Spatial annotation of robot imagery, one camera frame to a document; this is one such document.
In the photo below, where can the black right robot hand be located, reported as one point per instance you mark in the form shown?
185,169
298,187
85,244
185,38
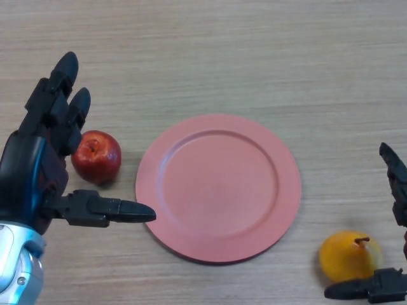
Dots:
397,178

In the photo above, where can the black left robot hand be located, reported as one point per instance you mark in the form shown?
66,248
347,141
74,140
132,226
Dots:
25,171

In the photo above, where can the yellow pear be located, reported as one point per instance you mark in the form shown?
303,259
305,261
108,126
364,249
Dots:
346,257

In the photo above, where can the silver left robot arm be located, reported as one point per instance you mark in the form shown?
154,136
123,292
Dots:
16,270

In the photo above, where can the pink round plate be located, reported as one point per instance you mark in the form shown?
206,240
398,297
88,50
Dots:
219,190

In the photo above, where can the red apple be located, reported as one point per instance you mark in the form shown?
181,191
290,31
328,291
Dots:
97,157

